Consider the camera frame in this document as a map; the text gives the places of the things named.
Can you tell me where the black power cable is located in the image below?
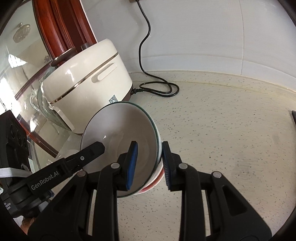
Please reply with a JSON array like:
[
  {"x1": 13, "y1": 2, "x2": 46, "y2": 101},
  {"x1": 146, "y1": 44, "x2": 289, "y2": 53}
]
[{"x1": 129, "y1": 0, "x2": 180, "y2": 98}]

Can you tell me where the red and white bowl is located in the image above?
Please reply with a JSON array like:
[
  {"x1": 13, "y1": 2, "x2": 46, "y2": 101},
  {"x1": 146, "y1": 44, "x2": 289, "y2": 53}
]
[{"x1": 135, "y1": 162, "x2": 164, "y2": 195}]

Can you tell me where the cream rice cooker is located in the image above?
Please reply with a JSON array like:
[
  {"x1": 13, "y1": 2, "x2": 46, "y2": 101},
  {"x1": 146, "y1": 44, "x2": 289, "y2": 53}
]
[{"x1": 41, "y1": 39, "x2": 133, "y2": 134}]

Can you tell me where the black gas stove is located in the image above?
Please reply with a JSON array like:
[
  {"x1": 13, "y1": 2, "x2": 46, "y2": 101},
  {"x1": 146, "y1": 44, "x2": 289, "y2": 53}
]
[{"x1": 291, "y1": 110, "x2": 296, "y2": 125}]

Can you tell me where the white bowl dark rim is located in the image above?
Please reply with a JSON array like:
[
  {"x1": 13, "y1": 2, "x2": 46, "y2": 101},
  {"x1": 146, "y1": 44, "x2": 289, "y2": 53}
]
[{"x1": 80, "y1": 101, "x2": 162, "y2": 197}]

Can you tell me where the person's hand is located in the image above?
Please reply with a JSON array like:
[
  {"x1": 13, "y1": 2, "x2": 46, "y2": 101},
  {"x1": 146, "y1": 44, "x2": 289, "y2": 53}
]
[{"x1": 20, "y1": 218, "x2": 36, "y2": 234}]

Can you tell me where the red wooden window frame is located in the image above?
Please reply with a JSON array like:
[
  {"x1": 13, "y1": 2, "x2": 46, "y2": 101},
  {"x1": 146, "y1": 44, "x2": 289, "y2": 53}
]
[{"x1": 14, "y1": 0, "x2": 98, "y2": 158}]

